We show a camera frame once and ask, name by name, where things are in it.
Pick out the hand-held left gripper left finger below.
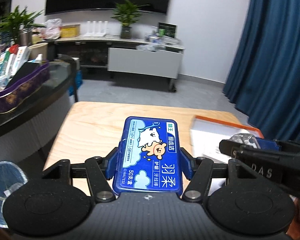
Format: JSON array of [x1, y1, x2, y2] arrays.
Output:
[[41, 147, 121, 204]]

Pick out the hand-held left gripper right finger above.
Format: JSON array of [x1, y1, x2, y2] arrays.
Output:
[[180, 147, 243, 203]]

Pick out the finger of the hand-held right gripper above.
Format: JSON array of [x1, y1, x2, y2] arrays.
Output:
[[255, 137, 300, 153], [219, 140, 300, 165]]

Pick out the orange and white cardboard box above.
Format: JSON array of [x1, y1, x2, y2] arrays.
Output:
[[189, 115, 264, 166]]

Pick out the blue dental floss box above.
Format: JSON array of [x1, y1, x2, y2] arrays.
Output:
[[112, 116, 184, 196]]

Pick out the blue curtain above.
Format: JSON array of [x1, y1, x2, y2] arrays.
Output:
[[222, 0, 300, 144]]

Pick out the blue plastic package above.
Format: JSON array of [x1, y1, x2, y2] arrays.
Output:
[[68, 70, 83, 97]]

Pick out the black glass coffee table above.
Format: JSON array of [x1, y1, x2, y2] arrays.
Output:
[[0, 54, 81, 165]]

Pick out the white television stand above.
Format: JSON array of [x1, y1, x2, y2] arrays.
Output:
[[54, 33, 186, 93]]

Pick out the trash bin with blue bag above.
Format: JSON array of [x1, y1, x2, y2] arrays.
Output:
[[0, 162, 28, 228]]

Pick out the clear plastic wrappers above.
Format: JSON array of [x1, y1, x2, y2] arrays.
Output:
[[136, 42, 166, 53]]

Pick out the green and black box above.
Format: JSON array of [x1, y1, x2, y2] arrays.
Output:
[[158, 22, 178, 38]]

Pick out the cream paper cup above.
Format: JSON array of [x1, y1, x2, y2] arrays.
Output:
[[27, 42, 49, 62]]

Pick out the white router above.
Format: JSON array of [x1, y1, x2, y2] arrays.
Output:
[[86, 20, 108, 37]]

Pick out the yellow box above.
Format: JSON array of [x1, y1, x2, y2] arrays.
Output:
[[61, 24, 81, 37]]

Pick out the white and red box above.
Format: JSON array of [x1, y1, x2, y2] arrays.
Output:
[[9, 45, 32, 77]]

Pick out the green and white box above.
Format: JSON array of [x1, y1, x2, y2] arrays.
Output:
[[0, 51, 17, 80]]

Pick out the white plastic bag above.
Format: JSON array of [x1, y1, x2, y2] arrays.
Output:
[[41, 18, 63, 40]]

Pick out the potted plant in dark pot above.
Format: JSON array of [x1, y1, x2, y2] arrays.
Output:
[[111, 0, 150, 39]]

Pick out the steel cup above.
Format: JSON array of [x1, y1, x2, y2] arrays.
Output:
[[19, 28, 33, 47]]

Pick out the large leafy potted plant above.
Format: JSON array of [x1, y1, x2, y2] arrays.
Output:
[[0, 5, 45, 46]]

